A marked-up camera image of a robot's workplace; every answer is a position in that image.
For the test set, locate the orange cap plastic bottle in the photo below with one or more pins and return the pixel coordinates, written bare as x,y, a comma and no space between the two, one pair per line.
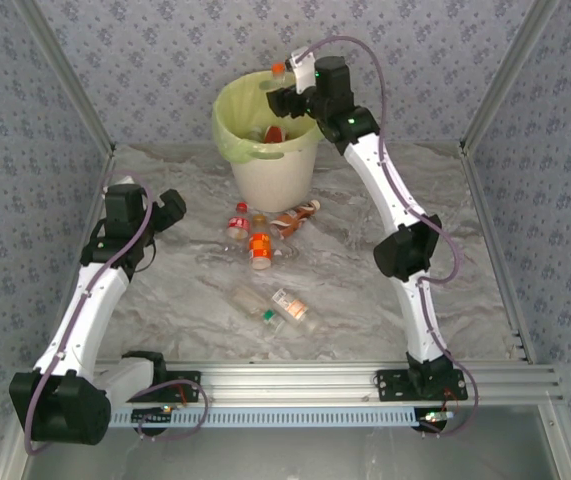
278,72

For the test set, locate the red label plastic bottle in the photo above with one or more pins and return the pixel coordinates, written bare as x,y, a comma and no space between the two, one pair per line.
275,135

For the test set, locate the red cap cola bottle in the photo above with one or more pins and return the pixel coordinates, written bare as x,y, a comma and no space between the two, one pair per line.
238,225

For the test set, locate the orange label plastic bottle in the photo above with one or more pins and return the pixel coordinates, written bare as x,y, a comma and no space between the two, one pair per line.
260,245

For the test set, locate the brown label plastic bottle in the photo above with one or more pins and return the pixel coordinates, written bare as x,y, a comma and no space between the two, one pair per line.
292,220

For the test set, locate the clear crushed plastic bottle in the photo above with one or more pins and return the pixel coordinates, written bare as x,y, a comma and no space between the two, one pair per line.
287,251

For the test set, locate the clear green cap bottle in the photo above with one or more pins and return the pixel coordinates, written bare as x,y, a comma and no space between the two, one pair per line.
260,307

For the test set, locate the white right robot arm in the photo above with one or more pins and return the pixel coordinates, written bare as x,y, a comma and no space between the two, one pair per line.
390,190

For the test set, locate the green bin liner bag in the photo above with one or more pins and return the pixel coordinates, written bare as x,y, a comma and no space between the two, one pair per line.
225,120

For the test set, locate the white plastic bin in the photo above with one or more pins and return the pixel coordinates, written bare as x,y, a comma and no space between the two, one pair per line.
272,182

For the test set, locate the black controller board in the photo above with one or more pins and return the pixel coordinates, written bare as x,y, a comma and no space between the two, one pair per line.
435,417
152,414

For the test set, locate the aluminium frame post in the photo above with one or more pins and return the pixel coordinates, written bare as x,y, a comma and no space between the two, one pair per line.
510,70
65,75

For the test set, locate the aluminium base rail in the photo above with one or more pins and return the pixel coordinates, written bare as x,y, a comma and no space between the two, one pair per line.
290,382

